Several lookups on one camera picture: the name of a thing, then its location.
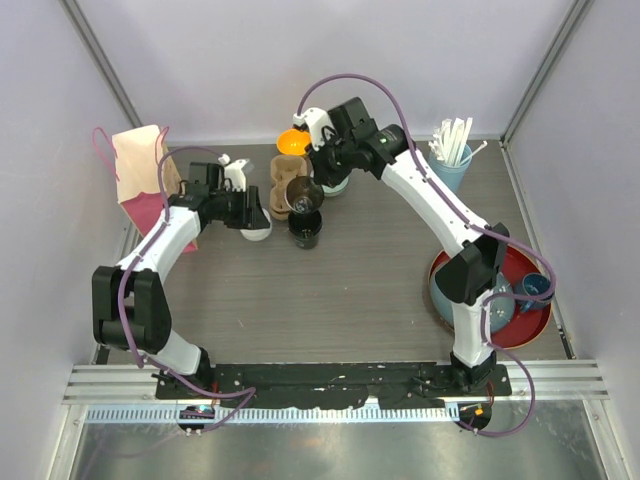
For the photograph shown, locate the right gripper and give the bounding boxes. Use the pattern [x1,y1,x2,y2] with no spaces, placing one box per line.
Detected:
[304,131,355,190]

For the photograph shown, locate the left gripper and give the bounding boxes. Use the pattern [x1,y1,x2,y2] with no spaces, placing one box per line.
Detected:
[210,185,270,231]

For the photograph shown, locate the white cup lid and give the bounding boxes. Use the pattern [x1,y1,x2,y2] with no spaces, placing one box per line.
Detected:
[240,209,273,242]

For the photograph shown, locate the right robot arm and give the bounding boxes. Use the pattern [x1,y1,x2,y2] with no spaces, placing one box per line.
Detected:
[294,97,509,395]

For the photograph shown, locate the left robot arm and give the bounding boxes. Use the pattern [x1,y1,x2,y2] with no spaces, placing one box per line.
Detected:
[92,159,272,399]

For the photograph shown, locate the black paper coffee cup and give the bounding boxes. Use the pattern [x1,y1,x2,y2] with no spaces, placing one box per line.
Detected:
[287,210,323,250]

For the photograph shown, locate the light green bowl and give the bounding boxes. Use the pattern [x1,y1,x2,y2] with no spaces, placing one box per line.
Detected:
[322,178,349,197]

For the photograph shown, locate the orange bowl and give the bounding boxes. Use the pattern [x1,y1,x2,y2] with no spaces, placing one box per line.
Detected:
[276,128,311,157]

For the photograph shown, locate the cardboard cup carrier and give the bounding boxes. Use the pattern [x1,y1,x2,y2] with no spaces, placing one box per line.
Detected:
[269,155,308,221]

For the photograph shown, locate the white wrapped straws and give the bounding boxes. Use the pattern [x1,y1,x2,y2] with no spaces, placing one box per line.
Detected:
[428,117,488,167]

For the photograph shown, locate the blue straw holder cup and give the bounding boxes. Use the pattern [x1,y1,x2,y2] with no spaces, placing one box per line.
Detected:
[427,145,472,193]

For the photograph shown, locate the pink paper gift bag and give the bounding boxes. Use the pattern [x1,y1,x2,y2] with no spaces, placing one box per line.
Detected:
[92,125,168,237]

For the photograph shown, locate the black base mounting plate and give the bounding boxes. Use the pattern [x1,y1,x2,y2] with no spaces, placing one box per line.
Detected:
[154,362,514,409]

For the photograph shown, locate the blue plate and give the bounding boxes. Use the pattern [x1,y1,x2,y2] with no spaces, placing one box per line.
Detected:
[429,273,515,334]

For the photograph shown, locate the dark blue mug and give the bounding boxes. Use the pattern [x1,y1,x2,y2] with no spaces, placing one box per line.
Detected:
[514,272,553,313]

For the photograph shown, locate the red round tray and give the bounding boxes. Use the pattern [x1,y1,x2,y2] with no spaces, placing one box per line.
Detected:
[424,247,551,349]

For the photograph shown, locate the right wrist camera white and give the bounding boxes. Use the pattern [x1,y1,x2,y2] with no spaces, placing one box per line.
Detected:
[293,107,334,151]

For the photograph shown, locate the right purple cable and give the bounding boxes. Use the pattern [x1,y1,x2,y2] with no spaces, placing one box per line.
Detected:
[297,73,557,441]

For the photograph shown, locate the purple cable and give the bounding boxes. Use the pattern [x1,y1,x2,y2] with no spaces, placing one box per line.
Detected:
[117,145,257,434]
[297,73,557,441]

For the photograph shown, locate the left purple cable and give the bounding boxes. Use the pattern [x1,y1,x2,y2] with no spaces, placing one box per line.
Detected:
[117,145,257,434]

